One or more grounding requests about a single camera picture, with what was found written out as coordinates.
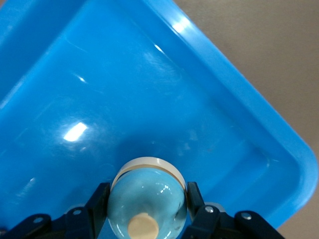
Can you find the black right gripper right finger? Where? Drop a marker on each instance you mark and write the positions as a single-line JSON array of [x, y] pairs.
[[214, 224]]

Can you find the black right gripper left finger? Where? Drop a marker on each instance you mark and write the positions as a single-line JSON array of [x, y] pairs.
[[82, 224]]

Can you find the blue bell with cream button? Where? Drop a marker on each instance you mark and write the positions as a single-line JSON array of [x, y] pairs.
[[149, 194]]

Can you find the blue plastic tray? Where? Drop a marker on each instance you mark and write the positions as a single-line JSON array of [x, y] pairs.
[[124, 87]]

